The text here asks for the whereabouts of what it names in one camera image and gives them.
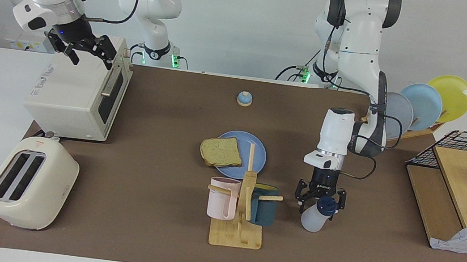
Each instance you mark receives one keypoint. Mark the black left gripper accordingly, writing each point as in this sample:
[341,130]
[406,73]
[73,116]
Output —
[325,181]

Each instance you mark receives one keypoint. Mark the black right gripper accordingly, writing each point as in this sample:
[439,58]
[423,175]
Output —
[70,30]

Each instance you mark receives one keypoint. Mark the white bottle navy cap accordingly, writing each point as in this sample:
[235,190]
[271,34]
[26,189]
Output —
[311,222]

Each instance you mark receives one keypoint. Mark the toasted bread slice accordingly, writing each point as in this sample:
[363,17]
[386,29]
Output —
[221,152]

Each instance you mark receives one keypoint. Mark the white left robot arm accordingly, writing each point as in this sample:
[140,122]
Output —
[336,131]

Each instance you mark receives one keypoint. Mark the blue round plate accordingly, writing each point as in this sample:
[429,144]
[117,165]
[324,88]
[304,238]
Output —
[253,151]

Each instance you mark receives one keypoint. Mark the grey plate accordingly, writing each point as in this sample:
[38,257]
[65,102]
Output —
[403,110]

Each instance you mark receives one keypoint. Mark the light blue plate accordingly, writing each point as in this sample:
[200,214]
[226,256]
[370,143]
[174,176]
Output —
[428,105]

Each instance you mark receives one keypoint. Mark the yellow plate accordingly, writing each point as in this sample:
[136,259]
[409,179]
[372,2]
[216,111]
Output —
[457,95]

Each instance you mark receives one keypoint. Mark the white toaster oven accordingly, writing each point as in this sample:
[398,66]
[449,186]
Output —
[66,100]

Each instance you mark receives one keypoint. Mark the teal mug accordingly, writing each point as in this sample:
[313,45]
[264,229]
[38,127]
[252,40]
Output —
[263,209]

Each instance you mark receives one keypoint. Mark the white socket box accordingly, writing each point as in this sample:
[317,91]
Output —
[24,44]

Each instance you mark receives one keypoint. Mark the wooden mug tree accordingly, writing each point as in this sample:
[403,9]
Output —
[235,237]

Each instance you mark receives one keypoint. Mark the pink mug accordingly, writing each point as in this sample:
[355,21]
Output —
[220,199]

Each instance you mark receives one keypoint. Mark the wooden dish rack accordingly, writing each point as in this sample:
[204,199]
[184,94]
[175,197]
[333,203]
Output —
[418,133]

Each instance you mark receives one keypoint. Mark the blue service bell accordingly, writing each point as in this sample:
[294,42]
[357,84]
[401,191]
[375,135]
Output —
[244,99]

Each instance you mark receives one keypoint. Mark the wooden two-tier shelf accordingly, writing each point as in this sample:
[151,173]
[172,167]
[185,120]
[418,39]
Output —
[457,178]

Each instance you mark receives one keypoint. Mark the cream two-slot toaster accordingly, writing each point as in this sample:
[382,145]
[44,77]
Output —
[50,188]

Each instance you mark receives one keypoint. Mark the brown table mat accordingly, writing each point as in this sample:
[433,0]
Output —
[135,226]

